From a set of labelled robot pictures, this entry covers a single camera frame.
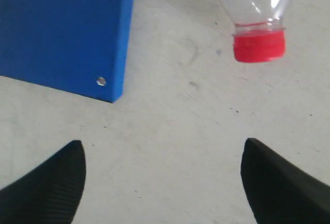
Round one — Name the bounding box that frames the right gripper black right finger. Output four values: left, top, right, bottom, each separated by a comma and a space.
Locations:
240, 138, 329, 223

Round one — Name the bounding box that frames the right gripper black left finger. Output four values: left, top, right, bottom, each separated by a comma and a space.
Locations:
1, 140, 86, 223

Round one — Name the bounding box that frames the blue ring binder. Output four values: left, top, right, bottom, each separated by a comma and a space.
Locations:
1, 0, 133, 102

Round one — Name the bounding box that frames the clear water bottle red cap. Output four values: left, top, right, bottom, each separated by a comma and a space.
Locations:
220, 0, 292, 63

